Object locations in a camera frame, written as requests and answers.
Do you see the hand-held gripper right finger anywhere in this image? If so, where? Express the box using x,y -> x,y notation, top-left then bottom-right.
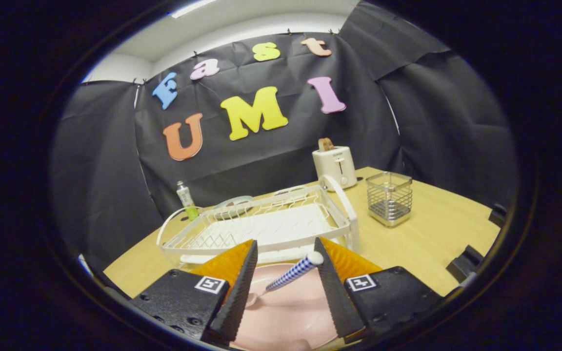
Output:
314,237 -> 443,342

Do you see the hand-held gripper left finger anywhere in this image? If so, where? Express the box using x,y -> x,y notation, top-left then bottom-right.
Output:
130,239 -> 259,346

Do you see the metal wire basket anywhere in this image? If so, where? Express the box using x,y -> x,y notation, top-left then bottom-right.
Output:
365,172 -> 413,228

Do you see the pink plate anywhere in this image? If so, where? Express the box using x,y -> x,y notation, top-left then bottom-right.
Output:
230,263 -> 355,351

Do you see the blue checkered handle spoon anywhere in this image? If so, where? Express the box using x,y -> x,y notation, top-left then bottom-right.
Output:
244,251 -> 324,308

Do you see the white wire dish rack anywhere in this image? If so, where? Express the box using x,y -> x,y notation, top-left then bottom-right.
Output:
157,175 -> 360,266

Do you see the green dish soap bottle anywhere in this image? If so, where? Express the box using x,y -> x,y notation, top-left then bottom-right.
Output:
176,181 -> 199,221

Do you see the teal plate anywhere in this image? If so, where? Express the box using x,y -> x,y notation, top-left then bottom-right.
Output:
213,195 -> 254,211

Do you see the black table clamp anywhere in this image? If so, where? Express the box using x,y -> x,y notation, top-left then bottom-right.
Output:
488,204 -> 507,228
446,245 -> 484,283

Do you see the white toaster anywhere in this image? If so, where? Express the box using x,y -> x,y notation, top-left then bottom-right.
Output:
312,146 -> 358,191

